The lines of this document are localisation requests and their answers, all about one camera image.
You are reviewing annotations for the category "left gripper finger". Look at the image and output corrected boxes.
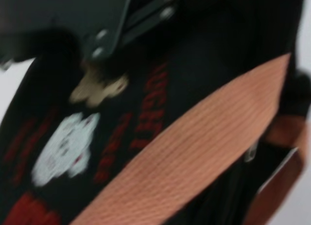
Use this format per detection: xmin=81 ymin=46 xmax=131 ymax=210
xmin=121 ymin=0 xmax=182 ymax=45

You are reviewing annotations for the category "black food bag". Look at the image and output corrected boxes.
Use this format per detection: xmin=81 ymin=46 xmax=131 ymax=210
xmin=0 ymin=0 xmax=311 ymax=225

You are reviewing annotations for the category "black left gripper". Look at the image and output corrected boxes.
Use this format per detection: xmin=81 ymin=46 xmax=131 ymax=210
xmin=0 ymin=0 xmax=134 ymax=70

